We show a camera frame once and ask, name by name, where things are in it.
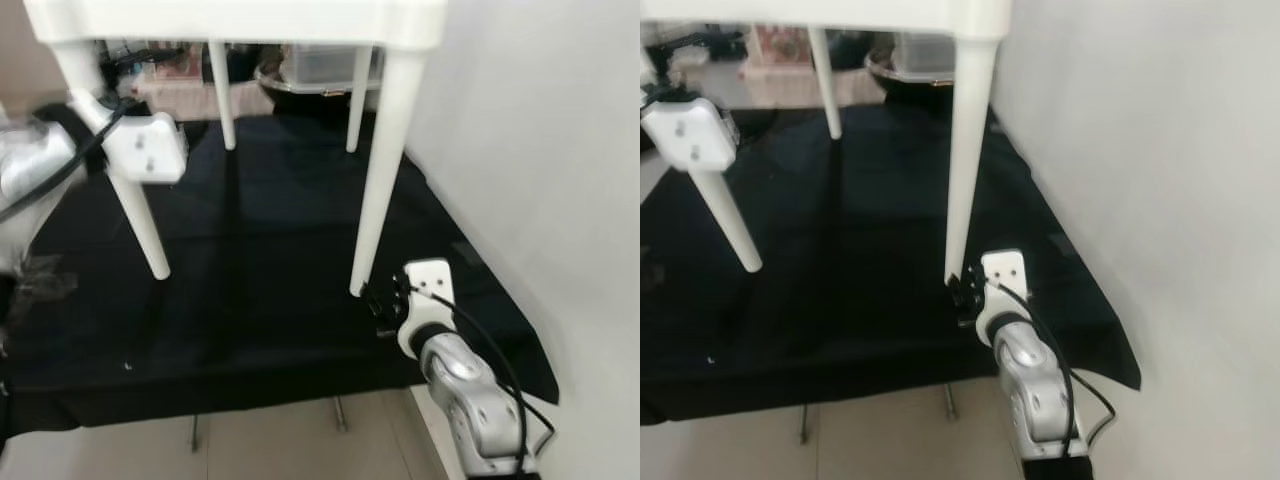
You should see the clear plastic storage box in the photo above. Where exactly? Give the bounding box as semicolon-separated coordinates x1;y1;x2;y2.
282;42;386;91
890;32;961;81

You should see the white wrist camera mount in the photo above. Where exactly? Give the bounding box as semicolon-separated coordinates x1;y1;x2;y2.
100;112;189;186
975;250;1031;347
642;97;739;173
398;258;457;358

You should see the black tablecloth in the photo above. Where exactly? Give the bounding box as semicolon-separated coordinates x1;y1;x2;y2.
640;100;1141;426
0;108;561;433

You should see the black wok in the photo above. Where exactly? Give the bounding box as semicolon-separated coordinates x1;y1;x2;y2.
865;55;961;103
255;65;386;113

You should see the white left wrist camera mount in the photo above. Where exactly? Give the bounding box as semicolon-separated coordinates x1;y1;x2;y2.
100;112;189;186
642;97;739;173

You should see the grey tape patch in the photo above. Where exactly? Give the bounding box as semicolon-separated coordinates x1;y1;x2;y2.
12;255;79;303

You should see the grey folding table frame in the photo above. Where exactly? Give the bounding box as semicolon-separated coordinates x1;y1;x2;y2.
188;395;349;453
798;385;959;447

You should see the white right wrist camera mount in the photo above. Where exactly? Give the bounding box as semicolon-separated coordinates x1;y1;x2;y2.
398;258;457;358
975;250;1031;347

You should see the white plastic children table top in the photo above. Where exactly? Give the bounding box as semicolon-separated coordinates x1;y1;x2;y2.
640;0;1013;41
22;0;448;51

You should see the pink checkered tablecloth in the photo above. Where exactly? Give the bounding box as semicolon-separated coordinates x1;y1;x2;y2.
700;65;871;109
135;75;266;121

